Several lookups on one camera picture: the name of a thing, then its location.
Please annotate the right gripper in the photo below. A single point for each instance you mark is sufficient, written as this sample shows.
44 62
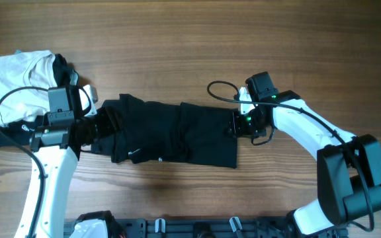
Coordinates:
239 130

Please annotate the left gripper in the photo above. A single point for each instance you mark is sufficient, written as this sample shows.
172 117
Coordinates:
112 123

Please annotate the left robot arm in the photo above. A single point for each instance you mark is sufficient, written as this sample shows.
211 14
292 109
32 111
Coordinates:
56 148

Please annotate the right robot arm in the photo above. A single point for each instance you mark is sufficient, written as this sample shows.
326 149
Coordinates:
348 166

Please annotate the black folded printed t-shirt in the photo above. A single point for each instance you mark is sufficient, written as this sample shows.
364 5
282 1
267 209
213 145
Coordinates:
22 130

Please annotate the white folded t-shirt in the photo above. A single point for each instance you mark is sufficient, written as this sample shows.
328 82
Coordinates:
26 69

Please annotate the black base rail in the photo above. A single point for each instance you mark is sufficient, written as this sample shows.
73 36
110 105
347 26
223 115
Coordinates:
203 228

